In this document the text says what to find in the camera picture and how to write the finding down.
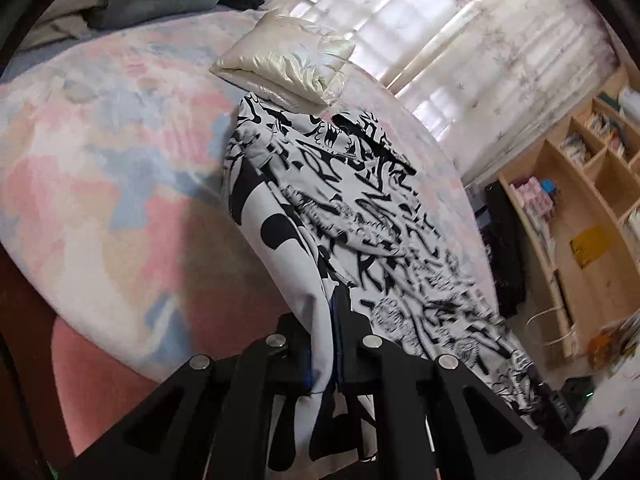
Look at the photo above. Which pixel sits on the bed with pastel sheet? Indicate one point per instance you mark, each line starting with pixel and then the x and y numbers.
pixel 115 160

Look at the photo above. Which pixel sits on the black bag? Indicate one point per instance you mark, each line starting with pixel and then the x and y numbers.
pixel 505 250

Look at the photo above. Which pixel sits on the small blue box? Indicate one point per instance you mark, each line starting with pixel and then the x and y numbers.
pixel 550 187

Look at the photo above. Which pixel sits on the yellow bag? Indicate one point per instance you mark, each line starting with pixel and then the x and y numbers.
pixel 591 246

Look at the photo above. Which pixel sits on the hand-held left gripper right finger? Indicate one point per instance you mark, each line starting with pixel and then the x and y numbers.
pixel 350 355

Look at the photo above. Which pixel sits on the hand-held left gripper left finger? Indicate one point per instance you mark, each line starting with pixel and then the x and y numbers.
pixel 292 360

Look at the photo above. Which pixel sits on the wooden bookshelf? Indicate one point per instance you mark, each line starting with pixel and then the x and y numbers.
pixel 595 200

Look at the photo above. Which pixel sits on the pink storage boxes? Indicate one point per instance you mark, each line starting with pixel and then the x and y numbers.
pixel 532 200

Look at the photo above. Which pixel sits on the black and white printed jacket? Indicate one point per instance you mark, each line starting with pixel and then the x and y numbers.
pixel 350 220

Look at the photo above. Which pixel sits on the shiny cream pillow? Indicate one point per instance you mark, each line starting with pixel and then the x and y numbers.
pixel 285 60

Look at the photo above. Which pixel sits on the blue and white box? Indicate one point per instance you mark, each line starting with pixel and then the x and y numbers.
pixel 474 199

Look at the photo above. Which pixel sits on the beige pillow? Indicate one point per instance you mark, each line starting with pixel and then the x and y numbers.
pixel 65 20

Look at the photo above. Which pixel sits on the white floral sheer curtain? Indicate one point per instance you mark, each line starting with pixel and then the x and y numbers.
pixel 440 25

